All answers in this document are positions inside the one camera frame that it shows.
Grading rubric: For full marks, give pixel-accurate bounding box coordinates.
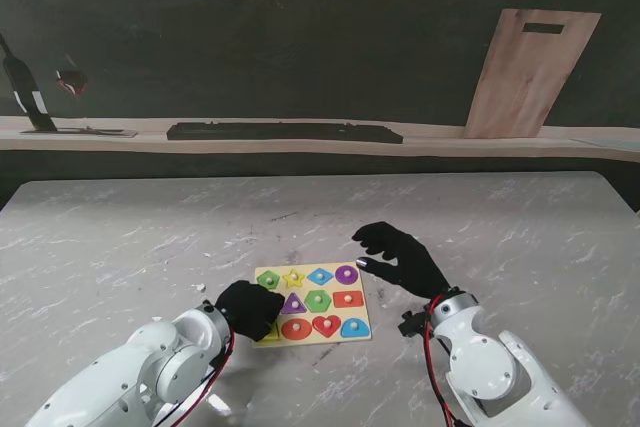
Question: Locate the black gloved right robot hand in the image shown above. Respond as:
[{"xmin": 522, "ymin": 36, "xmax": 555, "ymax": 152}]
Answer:
[{"xmin": 352, "ymin": 220, "xmax": 450, "ymax": 301}]

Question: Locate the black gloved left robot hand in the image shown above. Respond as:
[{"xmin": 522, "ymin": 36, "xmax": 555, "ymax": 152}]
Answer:
[{"xmin": 214, "ymin": 280, "xmax": 287, "ymax": 344}]

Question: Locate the green pentagon puzzle piece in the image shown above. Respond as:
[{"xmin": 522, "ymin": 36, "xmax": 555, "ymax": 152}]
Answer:
[{"xmin": 255, "ymin": 269, "xmax": 282, "ymax": 291}]

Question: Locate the purple triangle puzzle piece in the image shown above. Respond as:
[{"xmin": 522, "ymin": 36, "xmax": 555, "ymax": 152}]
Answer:
[{"xmin": 280, "ymin": 291, "xmax": 308, "ymax": 316}]

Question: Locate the yellow star puzzle piece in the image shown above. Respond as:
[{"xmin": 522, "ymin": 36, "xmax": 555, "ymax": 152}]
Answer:
[{"xmin": 282, "ymin": 268, "xmax": 307, "ymax": 290}]

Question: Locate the green hexagon puzzle piece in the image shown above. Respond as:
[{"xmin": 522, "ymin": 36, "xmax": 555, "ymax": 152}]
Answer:
[{"xmin": 303, "ymin": 289, "xmax": 333, "ymax": 314}]

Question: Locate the red heart puzzle piece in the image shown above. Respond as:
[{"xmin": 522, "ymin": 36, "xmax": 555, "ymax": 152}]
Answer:
[{"xmin": 311, "ymin": 314, "xmax": 343, "ymax": 339}]

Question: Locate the blue diamond puzzle piece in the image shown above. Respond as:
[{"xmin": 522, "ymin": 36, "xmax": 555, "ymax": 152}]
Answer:
[{"xmin": 305, "ymin": 267, "xmax": 336, "ymax": 287}]

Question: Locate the purple circle puzzle piece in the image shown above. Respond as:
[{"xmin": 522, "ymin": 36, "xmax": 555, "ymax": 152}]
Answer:
[{"xmin": 333, "ymin": 264, "xmax": 360, "ymax": 286}]

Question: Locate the yellow wooden shape puzzle board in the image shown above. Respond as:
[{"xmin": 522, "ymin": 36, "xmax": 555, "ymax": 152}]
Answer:
[{"xmin": 252, "ymin": 261, "xmax": 375, "ymax": 350}]

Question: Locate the orange rectangle puzzle piece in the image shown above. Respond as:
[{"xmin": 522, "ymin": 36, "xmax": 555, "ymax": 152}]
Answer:
[{"xmin": 331, "ymin": 290, "xmax": 366, "ymax": 310}]

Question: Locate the blue semicircle puzzle piece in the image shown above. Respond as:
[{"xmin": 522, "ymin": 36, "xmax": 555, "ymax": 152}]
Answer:
[{"xmin": 340, "ymin": 317, "xmax": 373, "ymax": 340}]

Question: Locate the wooden cutting board with slot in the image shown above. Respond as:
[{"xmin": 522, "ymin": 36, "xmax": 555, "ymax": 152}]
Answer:
[{"xmin": 459, "ymin": 8, "xmax": 603, "ymax": 140}]

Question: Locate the light wooden shelf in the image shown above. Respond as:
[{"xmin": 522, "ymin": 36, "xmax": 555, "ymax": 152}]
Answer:
[{"xmin": 0, "ymin": 115, "xmax": 640, "ymax": 164}]

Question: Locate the flat tray under bottle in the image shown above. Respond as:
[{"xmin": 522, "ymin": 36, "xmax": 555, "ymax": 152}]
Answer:
[{"xmin": 19, "ymin": 126, "xmax": 139, "ymax": 139}]

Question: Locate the red wine glass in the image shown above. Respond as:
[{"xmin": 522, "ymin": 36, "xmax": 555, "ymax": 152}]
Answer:
[{"xmin": 53, "ymin": 54, "xmax": 90, "ymax": 131}]

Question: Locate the dark wine bottle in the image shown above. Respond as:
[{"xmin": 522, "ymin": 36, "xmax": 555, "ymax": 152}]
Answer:
[{"xmin": 0, "ymin": 31, "xmax": 59, "ymax": 133}]

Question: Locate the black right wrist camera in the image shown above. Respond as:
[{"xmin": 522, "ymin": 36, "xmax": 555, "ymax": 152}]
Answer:
[{"xmin": 398, "ymin": 310, "xmax": 430, "ymax": 339}]

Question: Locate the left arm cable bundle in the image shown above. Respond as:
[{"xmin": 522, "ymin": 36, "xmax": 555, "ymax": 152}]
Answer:
[{"xmin": 154, "ymin": 326, "xmax": 236, "ymax": 427}]

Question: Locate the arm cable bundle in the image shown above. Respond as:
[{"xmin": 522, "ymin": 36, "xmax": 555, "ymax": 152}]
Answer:
[
  {"xmin": 154, "ymin": 326, "xmax": 236, "ymax": 427},
  {"xmin": 423, "ymin": 294, "xmax": 459, "ymax": 427}
]

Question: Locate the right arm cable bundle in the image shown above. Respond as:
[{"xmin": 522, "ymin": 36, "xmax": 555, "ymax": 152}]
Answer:
[{"xmin": 423, "ymin": 294, "xmax": 459, "ymax": 427}]

